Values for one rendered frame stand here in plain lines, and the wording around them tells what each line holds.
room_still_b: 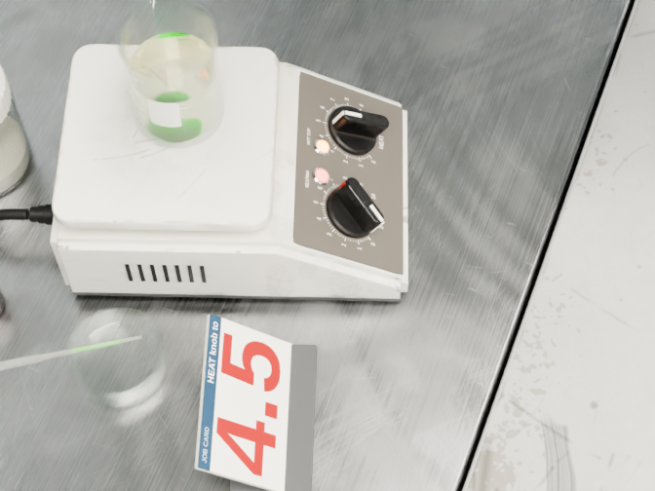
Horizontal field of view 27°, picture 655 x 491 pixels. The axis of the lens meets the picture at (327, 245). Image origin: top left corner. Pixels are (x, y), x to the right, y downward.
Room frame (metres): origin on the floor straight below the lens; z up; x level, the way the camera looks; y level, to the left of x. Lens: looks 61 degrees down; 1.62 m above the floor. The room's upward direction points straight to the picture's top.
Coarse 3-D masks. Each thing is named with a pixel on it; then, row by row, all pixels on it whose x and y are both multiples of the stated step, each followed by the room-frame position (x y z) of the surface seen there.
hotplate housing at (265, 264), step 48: (288, 96) 0.46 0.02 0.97; (288, 144) 0.43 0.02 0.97; (288, 192) 0.40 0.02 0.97; (96, 240) 0.36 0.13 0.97; (144, 240) 0.36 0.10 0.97; (192, 240) 0.36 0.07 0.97; (240, 240) 0.36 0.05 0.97; (288, 240) 0.37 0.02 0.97; (96, 288) 0.36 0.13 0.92; (144, 288) 0.36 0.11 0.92; (192, 288) 0.36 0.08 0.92; (240, 288) 0.36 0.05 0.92; (288, 288) 0.36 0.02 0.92; (336, 288) 0.36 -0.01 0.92; (384, 288) 0.36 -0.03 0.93
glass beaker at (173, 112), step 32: (160, 0) 0.46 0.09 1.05; (192, 0) 0.46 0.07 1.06; (128, 32) 0.44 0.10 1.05; (160, 32) 0.46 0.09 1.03; (192, 32) 0.46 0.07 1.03; (128, 64) 0.42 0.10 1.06; (160, 96) 0.41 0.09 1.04; (192, 96) 0.41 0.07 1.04; (160, 128) 0.41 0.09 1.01; (192, 128) 0.41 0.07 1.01
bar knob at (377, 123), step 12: (348, 108) 0.45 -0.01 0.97; (336, 120) 0.45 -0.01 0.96; (348, 120) 0.44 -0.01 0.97; (360, 120) 0.45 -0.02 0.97; (372, 120) 0.45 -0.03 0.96; (384, 120) 0.45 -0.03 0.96; (336, 132) 0.44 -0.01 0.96; (348, 132) 0.44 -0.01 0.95; (360, 132) 0.45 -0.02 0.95; (372, 132) 0.45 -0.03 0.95; (348, 144) 0.44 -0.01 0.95; (360, 144) 0.44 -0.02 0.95; (372, 144) 0.44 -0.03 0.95
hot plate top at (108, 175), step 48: (96, 48) 0.48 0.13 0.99; (240, 48) 0.48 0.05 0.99; (96, 96) 0.45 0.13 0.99; (240, 96) 0.45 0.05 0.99; (96, 144) 0.41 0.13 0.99; (144, 144) 0.41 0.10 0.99; (240, 144) 0.41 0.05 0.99; (96, 192) 0.38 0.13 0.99; (144, 192) 0.38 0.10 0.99; (192, 192) 0.38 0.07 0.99; (240, 192) 0.38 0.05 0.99
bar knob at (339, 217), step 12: (348, 180) 0.40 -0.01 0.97; (336, 192) 0.40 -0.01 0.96; (348, 192) 0.40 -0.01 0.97; (360, 192) 0.40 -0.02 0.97; (336, 204) 0.39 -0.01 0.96; (348, 204) 0.39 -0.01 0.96; (360, 204) 0.39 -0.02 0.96; (372, 204) 0.39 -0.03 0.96; (336, 216) 0.39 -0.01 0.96; (348, 216) 0.39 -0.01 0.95; (360, 216) 0.39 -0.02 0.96; (372, 216) 0.38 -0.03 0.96; (336, 228) 0.38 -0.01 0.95; (348, 228) 0.38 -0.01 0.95; (360, 228) 0.38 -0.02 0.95; (372, 228) 0.38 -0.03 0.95
